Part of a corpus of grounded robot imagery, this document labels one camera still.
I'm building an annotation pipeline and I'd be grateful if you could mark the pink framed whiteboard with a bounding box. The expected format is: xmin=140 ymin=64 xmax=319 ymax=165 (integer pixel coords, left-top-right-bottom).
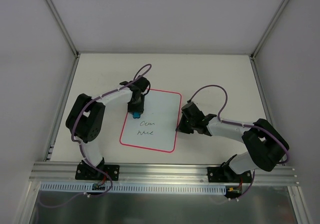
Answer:
xmin=119 ymin=89 xmax=182 ymax=153

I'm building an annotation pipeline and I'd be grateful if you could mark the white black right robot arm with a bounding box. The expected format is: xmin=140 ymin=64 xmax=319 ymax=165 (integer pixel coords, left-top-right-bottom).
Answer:
xmin=176 ymin=102 xmax=290 ymax=182

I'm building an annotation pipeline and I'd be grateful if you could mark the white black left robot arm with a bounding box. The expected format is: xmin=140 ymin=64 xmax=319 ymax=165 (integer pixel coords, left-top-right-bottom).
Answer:
xmin=65 ymin=76 xmax=151 ymax=180

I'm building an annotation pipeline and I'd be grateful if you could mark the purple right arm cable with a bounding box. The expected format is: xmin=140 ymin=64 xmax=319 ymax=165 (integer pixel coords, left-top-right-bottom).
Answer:
xmin=186 ymin=84 xmax=292 ymax=202

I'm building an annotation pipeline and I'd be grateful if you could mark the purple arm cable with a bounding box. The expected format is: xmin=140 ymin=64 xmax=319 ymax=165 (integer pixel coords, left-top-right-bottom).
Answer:
xmin=186 ymin=84 xmax=292 ymax=202
xmin=37 ymin=63 xmax=153 ymax=208

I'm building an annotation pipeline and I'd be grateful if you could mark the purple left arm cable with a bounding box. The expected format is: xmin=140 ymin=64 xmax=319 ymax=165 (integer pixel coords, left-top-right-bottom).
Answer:
xmin=37 ymin=63 xmax=153 ymax=208

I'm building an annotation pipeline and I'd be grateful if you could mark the front aluminium mounting rail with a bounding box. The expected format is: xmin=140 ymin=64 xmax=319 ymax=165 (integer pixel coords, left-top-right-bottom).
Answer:
xmin=28 ymin=161 xmax=300 ymax=186

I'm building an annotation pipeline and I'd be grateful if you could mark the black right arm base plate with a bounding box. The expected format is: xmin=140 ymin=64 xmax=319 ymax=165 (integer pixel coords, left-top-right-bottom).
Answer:
xmin=207 ymin=166 xmax=252 ymax=183

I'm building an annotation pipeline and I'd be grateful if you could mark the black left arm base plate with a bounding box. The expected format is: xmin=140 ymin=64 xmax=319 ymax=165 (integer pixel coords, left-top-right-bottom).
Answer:
xmin=75 ymin=162 xmax=120 ymax=181

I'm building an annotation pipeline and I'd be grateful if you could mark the white slotted cable duct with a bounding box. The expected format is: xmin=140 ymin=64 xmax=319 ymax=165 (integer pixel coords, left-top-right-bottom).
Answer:
xmin=39 ymin=181 xmax=227 ymax=195

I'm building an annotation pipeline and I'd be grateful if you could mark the left aluminium corner post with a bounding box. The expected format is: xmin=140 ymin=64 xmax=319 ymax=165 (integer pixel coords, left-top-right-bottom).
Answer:
xmin=44 ymin=0 xmax=79 ymax=58

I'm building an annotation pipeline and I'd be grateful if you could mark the aluminium corner post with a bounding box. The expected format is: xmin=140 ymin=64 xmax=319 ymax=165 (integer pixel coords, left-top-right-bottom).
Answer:
xmin=250 ymin=0 xmax=291 ymax=60
xmin=44 ymin=0 xmax=79 ymax=58

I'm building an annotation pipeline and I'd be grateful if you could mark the right aluminium corner post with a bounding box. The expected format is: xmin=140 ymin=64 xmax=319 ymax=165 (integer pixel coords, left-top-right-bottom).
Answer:
xmin=250 ymin=0 xmax=291 ymax=60

